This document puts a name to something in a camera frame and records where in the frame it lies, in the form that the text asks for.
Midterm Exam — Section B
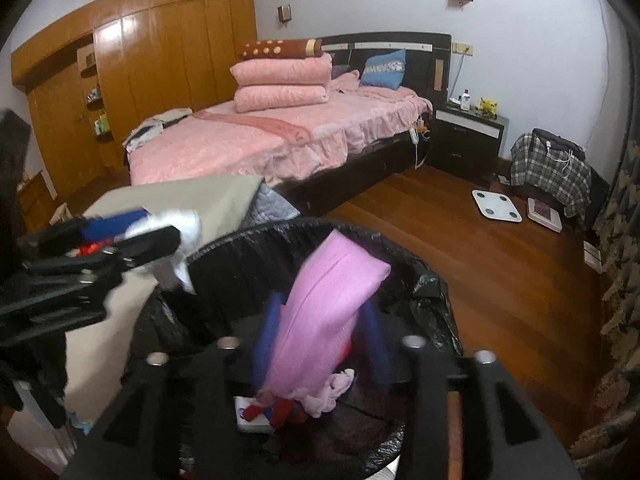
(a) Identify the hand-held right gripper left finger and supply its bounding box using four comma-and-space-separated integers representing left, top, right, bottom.
60, 291, 286, 480

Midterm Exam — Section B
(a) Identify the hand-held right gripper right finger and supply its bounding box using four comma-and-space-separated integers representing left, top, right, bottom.
361, 299, 582, 480

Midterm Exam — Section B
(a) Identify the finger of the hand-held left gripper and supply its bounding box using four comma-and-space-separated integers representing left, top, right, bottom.
21, 224, 182, 292
36, 207, 151, 257

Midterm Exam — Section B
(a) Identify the white cloth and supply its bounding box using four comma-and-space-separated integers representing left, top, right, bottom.
125, 207, 203, 293

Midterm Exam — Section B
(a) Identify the pale pink cloth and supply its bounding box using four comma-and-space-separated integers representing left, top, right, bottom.
305, 368, 357, 418

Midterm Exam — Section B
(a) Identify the red cloth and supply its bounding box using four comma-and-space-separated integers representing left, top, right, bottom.
242, 395, 311, 426

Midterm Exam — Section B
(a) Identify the bright pink cloth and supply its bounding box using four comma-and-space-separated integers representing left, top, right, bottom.
255, 230, 392, 403

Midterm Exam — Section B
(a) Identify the white cardboard box blue print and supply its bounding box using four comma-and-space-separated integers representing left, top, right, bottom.
234, 396, 278, 433

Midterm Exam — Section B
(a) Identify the trash bin with black bag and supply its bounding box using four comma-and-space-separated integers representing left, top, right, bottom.
120, 217, 466, 480

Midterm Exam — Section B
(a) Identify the wooden sideboard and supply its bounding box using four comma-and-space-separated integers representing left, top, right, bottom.
17, 170, 51, 233

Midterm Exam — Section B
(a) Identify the pile of clothes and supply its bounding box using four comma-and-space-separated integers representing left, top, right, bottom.
122, 107, 193, 153

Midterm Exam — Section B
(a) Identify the grey quilted blanket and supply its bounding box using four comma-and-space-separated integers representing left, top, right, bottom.
240, 182, 301, 228

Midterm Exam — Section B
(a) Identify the bed with pink bedspread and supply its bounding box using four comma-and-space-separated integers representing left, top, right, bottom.
124, 85, 435, 216

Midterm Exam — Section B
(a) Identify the wooden wardrobe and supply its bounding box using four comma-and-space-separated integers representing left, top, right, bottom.
11, 0, 257, 201

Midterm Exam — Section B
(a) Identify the white bathroom scale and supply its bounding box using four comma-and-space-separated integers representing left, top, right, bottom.
472, 189, 522, 223

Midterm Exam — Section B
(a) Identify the folded pink quilt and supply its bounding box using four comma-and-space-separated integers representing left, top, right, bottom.
230, 54, 333, 87
234, 84, 331, 113

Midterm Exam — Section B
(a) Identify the dark nightstand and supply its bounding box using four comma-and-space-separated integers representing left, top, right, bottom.
430, 102, 510, 186

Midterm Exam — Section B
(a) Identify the brown dotted bolster pillow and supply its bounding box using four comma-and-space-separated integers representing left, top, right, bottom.
237, 38, 325, 61

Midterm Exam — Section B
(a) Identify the small white floor box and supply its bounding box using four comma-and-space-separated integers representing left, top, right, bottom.
584, 241, 604, 274

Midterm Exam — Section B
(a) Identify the plaid jacket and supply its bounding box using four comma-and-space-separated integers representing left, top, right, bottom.
510, 129, 593, 221

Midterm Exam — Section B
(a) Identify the patterned curtain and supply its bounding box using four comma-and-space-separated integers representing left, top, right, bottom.
570, 140, 640, 466

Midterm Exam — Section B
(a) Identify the blue cushion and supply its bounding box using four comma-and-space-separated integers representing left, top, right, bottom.
360, 49, 407, 91

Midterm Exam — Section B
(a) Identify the dark headboard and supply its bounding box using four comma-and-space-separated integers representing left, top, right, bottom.
320, 33, 452, 111

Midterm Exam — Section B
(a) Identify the white corded controller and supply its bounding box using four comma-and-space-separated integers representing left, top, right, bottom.
409, 115, 431, 168

